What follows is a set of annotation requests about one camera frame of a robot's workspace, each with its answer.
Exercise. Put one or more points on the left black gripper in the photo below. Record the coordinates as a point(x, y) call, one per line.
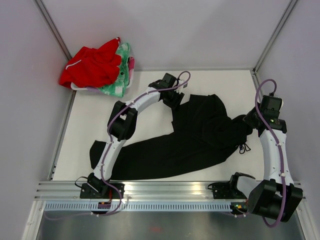
point(179, 98)

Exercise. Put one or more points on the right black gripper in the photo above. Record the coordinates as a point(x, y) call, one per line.
point(247, 119)

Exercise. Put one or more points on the black trousers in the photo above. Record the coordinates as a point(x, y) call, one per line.
point(203, 136)

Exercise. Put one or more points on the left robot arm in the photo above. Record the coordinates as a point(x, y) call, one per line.
point(120, 128)

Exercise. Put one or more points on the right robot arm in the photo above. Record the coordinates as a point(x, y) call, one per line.
point(275, 196)

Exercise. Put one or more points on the green white patterned garment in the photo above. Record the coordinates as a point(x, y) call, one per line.
point(124, 50)

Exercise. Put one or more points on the pink white garment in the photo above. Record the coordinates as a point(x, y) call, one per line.
point(131, 65)

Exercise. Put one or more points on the white laundry basket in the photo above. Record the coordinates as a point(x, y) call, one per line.
point(118, 89)

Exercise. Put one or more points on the red garment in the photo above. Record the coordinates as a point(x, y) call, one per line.
point(93, 67)

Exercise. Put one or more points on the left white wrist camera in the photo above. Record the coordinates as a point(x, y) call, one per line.
point(183, 83)

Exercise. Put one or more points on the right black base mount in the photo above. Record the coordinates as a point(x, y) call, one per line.
point(228, 189)

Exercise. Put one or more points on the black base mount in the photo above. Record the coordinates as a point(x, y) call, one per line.
point(93, 188)
point(228, 189)

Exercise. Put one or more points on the aluminium mounting rail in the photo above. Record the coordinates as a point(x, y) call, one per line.
point(136, 191)

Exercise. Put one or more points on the white slotted cable duct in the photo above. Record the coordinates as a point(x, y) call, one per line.
point(140, 206)

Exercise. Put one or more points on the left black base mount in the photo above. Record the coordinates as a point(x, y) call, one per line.
point(93, 188)

